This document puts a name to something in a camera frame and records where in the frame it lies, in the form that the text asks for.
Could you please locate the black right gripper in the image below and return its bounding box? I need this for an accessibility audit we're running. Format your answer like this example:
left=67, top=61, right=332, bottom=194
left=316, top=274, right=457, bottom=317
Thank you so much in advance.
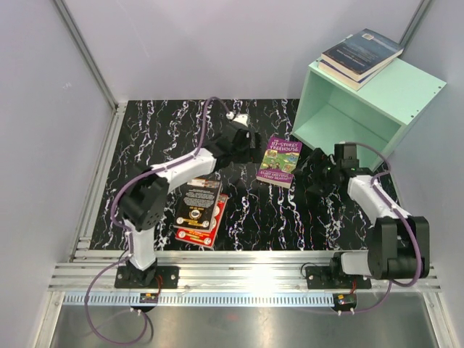
left=291, top=148, right=340, bottom=198

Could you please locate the purple Treehouse book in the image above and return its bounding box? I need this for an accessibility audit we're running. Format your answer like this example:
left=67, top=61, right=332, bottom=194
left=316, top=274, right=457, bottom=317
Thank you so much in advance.
left=257, top=136, right=302, bottom=189

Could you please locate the black paperback book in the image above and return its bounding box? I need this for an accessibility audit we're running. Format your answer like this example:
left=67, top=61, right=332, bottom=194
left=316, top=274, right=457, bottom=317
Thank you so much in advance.
left=173, top=178, right=222, bottom=232

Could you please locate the blue orange paperback book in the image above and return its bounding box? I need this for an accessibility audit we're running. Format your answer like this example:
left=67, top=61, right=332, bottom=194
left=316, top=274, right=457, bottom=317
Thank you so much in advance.
left=318, top=59, right=381, bottom=91

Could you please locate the dark blue hardcover book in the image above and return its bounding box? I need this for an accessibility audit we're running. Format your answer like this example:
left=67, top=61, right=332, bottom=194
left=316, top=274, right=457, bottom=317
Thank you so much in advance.
left=319, top=28, right=404, bottom=80

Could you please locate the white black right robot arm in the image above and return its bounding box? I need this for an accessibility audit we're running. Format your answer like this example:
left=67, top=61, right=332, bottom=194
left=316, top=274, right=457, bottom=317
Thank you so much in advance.
left=307, top=142, right=430, bottom=288

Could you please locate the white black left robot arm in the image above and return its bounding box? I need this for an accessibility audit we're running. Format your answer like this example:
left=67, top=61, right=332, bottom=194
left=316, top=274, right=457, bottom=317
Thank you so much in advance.
left=112, top=125, right=263, bottom=288

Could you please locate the mint green open cabinet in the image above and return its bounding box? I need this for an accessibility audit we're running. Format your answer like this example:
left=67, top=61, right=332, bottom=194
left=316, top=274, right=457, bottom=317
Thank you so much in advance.
left=292, top=59, right=446, bottom=170

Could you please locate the red book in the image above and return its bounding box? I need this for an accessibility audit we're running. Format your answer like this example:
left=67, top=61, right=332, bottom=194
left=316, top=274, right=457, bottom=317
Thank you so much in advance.
left=175, top=194, right=228, bottom=249

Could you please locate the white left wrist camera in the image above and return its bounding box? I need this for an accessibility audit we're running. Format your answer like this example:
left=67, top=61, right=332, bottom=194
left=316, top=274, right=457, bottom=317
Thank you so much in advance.
left=225, top=112, right=249, bottom=128

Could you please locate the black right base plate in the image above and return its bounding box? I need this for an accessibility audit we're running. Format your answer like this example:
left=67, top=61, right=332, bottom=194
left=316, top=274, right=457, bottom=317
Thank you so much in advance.
left=300, top=263, right=372, bottom=290

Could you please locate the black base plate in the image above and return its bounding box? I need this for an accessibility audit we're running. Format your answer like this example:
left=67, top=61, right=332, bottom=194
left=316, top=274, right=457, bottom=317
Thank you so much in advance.
left=114, top=265, right=180, bottom=289
left=300, top=263, right=372, bottom=290

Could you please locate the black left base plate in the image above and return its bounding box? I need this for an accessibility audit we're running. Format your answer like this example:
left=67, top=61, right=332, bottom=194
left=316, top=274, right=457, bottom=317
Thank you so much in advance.
left=114, top=265, right=180, bottom=289

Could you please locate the aluminium rail frame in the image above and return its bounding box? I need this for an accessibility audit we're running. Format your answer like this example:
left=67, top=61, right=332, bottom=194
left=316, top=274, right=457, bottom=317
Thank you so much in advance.
left=46, top=249, right=442, bottom=291

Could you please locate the slotted cable duct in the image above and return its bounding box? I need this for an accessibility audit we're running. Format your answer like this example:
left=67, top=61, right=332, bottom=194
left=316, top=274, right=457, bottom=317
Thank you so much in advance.
left=64, top=291, right=356, bottom=307

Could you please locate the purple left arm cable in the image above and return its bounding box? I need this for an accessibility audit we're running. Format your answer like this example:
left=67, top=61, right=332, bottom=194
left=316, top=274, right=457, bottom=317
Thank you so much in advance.
left=83, top=95, right=236, bottom=344

